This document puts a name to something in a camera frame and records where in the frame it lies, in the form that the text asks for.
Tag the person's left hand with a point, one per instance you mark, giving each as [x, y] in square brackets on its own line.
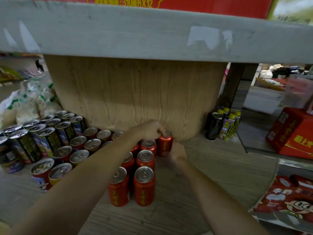
[149, 130]

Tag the person's right hand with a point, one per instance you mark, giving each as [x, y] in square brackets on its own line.
[177, 151]

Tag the red can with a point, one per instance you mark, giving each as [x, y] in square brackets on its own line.
[163, 146]

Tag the round wooden shelf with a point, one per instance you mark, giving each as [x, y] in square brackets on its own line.
[220, 168]

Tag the block of red slim cans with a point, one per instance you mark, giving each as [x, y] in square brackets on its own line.
[144, 188]

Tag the red and gold shelf cans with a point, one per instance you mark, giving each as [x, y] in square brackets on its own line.
[78, 156]

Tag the group of tall blue-yellow cans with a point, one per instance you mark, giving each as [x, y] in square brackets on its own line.
[24, 146]

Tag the person's right forearm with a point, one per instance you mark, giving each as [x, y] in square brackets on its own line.
[220, 205]

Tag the person's left forearm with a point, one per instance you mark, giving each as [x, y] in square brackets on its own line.
[73, 193]

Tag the black can by column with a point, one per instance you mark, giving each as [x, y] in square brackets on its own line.
[214, 126]

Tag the yellow green bottle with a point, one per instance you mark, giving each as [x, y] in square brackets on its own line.
[228, 124]

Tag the red yellow-print carton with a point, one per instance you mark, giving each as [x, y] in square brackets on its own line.
[291, 134]

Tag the red cartoon face carton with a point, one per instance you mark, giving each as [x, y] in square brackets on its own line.
[288, 200]

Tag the large red gift carton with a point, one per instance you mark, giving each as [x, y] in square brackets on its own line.
[195, 4]

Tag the pile of yellow snack packets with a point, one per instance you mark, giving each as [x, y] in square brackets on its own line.
[9, 73]

